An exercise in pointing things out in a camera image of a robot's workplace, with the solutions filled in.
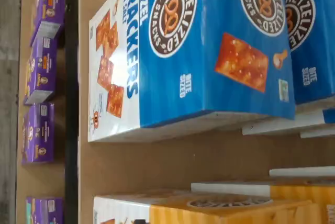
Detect yellow white pretzel cracker box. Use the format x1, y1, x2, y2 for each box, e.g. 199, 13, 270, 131
93, 188, 335, 224
269, 167, 335, 186
190, 181, 335, 205

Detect blue white pretzel cracker box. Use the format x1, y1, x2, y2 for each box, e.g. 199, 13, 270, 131
242, 0, 335, 136
87, 0, 298, 143

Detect wooden shelf board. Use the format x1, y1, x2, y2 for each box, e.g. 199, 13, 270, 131
77, 0, 335, 224
15, 0, 66, 224

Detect purple box with teal stripe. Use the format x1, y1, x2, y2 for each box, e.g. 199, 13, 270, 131
25, 196, 64, 224

